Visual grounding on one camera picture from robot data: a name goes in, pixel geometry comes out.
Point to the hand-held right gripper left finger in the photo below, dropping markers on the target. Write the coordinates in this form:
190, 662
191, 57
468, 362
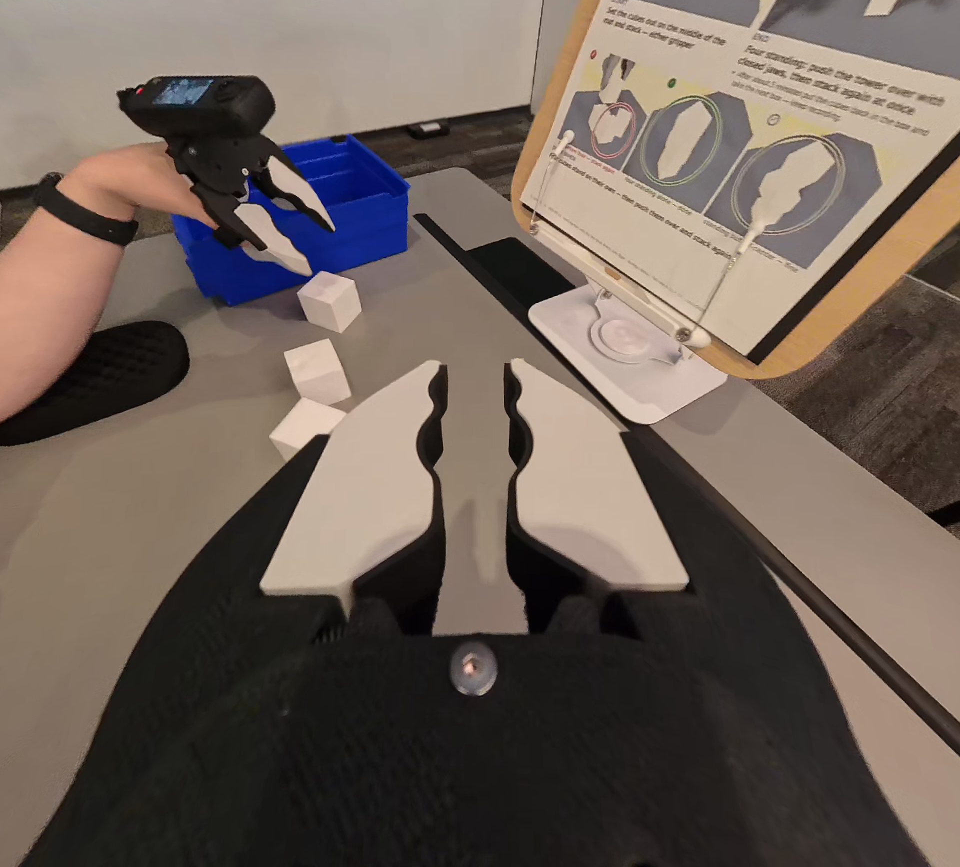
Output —
360, 499

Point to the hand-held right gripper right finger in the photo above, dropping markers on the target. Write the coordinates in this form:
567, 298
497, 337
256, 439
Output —
592, 507

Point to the printed instruction sheet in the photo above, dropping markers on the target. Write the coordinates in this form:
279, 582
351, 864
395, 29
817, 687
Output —
675, 132

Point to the black wrist watch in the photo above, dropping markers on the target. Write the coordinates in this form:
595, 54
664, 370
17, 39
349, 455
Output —
90, 226

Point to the black floor box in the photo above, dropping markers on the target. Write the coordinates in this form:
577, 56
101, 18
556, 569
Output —
427, 129

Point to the person's left hand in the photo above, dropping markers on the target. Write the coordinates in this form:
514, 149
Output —
127, 177

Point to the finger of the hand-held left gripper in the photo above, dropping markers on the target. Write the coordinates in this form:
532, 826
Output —
296, 192
266, 237

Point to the person's left forearm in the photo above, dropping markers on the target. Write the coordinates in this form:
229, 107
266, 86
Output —
45, 297

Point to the white hard foam cube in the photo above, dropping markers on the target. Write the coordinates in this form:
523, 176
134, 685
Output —
319, 372
300, 428
330, 301

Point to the black padded wrist rest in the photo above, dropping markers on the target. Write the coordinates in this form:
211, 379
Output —
97, 379

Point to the blue plastic bin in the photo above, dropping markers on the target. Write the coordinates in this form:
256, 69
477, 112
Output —
352, 229

